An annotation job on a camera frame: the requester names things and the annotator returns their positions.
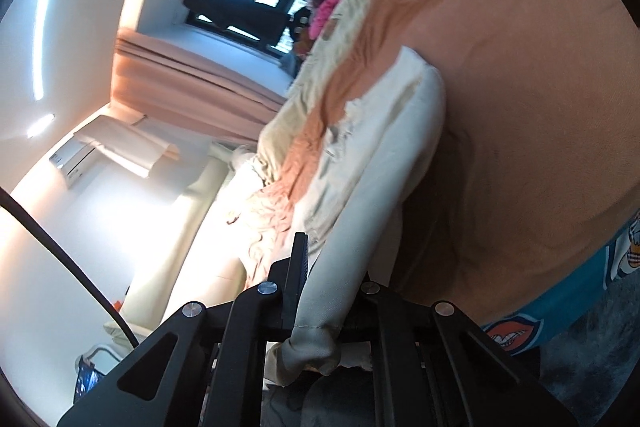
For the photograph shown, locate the cream white jacket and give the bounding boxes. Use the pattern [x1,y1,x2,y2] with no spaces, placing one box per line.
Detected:
[265,46,446,386]

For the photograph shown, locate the cream padded headboard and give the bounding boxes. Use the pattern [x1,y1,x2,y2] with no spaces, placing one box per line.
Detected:
[120,158,262,336]

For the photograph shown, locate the beige duvet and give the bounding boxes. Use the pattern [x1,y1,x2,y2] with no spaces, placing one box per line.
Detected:
[253,0,371,185]

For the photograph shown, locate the white cloth on air conditioner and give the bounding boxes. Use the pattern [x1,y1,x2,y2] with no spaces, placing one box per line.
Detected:
[74,115,180,179]

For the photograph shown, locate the left pink curtain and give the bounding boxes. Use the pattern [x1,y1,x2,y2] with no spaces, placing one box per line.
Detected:
[112,29,285,144]

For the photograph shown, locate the white air conditioner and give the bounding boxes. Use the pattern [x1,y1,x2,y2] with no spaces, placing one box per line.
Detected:
[49,138,99,187]

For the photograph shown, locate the blue cartoon mattress side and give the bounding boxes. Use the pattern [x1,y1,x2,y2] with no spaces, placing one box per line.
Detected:
[483,216,639,355]

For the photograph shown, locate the dark hanging coat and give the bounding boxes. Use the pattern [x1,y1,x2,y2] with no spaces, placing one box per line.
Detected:
[182,0,290,46]

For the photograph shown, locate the black plush toy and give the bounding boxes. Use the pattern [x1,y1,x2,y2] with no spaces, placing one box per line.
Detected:
[288,8,314,55]

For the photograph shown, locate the orange bed sheet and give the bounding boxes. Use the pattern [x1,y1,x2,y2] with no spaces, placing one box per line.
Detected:
[231,0,639,326]

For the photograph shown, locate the pink garment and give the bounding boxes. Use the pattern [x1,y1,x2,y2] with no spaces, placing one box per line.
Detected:
[309,0,341,40]

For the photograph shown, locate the ceiling light strip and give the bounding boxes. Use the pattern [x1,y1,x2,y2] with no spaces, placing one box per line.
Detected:
[31,0,68,103]

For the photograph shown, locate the black cable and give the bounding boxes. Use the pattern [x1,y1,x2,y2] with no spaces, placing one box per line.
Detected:
[0,185,140,350]

